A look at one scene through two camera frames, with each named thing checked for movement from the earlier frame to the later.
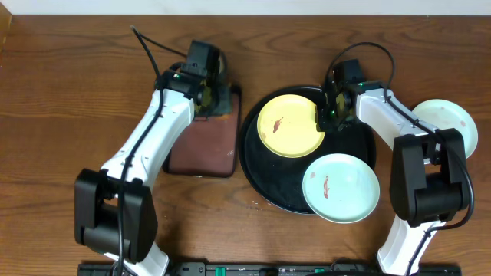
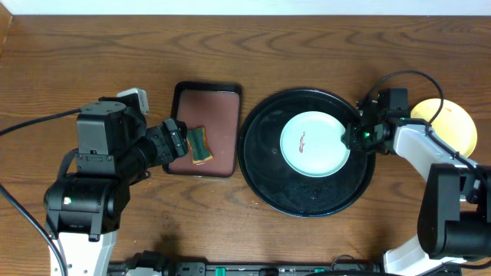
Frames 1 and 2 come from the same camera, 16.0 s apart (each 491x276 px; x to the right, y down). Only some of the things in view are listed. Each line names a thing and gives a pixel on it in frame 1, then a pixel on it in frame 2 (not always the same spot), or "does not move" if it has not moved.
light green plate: (341, 188) → (311, 144)
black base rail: (281, 269) does not move
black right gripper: (322, 125) → (351, 132)
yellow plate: (287, 126) → (453, 125)
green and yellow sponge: (206, 96) → (201, 150)
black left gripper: (216, 100) → (175, 138)
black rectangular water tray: (209, 146) does not move
